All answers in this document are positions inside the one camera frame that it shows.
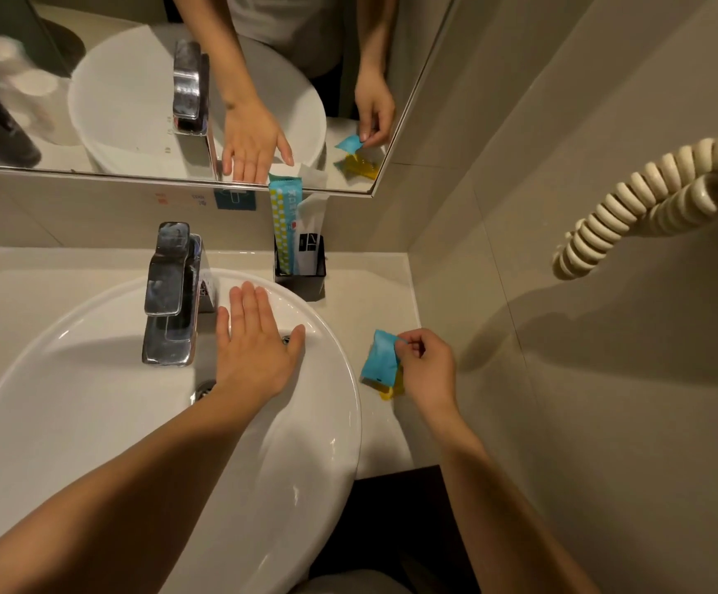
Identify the blue yellow dotted packet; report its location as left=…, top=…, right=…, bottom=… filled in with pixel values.
left=268, top=177, right=305, bottom=276

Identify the person's left hand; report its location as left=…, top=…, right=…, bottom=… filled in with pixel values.
left=215, top=280, right=307, bottom=416

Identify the white round wash basin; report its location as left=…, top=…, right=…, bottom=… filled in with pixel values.
left=0, top=267, right=364, bottom=594

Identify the white packet with black print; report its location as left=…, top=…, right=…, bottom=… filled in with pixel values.
left=293, top=192, right=331, bottom=277

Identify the yellow sachet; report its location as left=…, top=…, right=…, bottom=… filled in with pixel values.
left=378, top=367, right=405, bottom=401

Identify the black square holder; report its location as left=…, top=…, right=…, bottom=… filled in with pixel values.
left=273, top=234, right=328, bottom=302

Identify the cream coiled cord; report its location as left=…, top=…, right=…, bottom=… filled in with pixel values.
left=551, top=126, right=718, bottom=281

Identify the person's right hand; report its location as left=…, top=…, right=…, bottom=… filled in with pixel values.
left=394, top=328, right=459, bottom=422

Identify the chrome faucet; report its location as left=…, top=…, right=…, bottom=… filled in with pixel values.
left=141, top=221, right=218, bottom=368

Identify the blue sachet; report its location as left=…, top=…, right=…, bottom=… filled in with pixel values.
left=359, top=329, right=402, bottom=389

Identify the person's left forearm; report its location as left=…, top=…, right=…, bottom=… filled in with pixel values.
left=0, top=389, right=274, bottom=594

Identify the person's right forearm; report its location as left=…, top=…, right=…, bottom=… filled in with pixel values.
left=421, top=404, right=602, bottom=594

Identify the wall mirror with metal frame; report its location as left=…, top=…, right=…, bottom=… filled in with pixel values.
left=0, top=0, right=460, bottom=199

